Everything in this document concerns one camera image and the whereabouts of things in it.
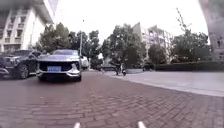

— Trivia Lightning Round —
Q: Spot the white car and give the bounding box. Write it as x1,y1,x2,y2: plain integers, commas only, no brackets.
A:
79,55,91,71

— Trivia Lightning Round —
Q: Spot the pale grey pavement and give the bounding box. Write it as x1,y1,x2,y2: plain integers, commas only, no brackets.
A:
106,70,224,98

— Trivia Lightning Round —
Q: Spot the thin pole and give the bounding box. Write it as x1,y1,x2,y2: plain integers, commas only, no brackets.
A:
79,19,85,57

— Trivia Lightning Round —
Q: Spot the grey building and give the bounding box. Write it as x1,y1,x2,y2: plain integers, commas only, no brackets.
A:
198,0,224,63

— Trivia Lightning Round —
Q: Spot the tree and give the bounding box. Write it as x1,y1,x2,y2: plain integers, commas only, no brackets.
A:
147,7,211,65

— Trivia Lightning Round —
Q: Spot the scooter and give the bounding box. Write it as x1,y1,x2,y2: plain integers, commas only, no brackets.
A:
114,66,128,77

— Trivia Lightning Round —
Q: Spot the silver car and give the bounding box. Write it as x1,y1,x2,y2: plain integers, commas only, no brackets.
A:
35,49,83,83

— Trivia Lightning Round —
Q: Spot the pale apartment building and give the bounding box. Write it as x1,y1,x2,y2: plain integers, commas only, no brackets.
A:
132,21,175,64

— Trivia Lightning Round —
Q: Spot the red brick path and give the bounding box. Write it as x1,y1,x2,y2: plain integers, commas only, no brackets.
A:
0,70,224,128

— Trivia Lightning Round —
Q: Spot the dark vehicle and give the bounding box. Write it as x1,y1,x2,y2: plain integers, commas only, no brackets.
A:
142,62,156,72
94,63,116,72

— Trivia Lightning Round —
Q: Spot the dark green hedge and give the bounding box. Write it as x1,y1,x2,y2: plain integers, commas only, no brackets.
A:
154,60,224,73

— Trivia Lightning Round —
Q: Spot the pale building with windows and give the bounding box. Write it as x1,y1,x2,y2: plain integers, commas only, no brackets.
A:
0,0,60,55

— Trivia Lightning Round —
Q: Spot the row of trees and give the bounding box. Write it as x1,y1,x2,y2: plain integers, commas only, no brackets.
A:
34,22,148,70

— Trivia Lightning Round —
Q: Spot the person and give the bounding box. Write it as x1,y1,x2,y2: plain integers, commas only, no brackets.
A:
118,62,125,73

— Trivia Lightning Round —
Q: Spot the black car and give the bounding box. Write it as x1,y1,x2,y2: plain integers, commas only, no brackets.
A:
0,49,42,80

